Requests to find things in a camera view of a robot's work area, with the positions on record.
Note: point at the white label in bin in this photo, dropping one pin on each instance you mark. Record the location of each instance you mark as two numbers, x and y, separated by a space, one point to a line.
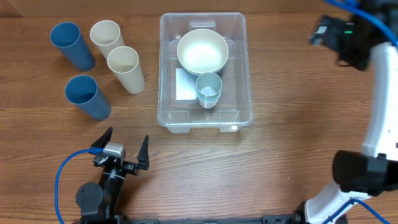
185 85

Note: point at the cream tall cup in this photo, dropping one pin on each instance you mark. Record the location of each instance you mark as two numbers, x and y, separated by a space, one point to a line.
124 63
106 35

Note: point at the light blue small cup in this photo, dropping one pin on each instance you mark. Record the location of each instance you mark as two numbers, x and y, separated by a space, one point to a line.
215 98

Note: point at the pink small cup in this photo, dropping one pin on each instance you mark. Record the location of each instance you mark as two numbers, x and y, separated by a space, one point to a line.
207 104

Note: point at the dark blue tall cup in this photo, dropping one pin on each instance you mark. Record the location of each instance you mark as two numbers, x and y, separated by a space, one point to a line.
84 92
67 37

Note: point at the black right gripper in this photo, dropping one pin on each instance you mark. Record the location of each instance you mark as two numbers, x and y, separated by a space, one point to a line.
360 58

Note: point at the grey small cup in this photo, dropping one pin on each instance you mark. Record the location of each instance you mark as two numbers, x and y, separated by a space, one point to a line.
209 83

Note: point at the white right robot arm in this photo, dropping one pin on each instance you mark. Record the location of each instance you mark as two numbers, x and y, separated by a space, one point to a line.
370 36

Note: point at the clear plastic storage bin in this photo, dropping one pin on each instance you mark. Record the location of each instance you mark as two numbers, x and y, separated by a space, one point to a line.
233 110

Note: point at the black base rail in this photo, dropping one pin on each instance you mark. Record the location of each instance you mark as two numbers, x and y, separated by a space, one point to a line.
265 219

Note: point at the cream tall cup front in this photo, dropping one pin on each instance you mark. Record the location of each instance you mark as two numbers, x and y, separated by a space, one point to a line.
124 63

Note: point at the dark blue bowl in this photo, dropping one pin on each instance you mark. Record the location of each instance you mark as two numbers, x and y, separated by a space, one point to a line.
221 72

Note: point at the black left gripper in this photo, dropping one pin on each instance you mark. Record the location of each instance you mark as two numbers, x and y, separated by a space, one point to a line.
143 157

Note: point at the mint green small cup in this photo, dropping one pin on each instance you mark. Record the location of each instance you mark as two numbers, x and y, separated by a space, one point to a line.
209 95

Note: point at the cream bowl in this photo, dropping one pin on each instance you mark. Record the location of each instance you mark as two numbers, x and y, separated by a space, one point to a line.
202 44
198 66

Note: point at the dark blue tall cup front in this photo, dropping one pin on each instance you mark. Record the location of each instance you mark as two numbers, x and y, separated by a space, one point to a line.
84 92

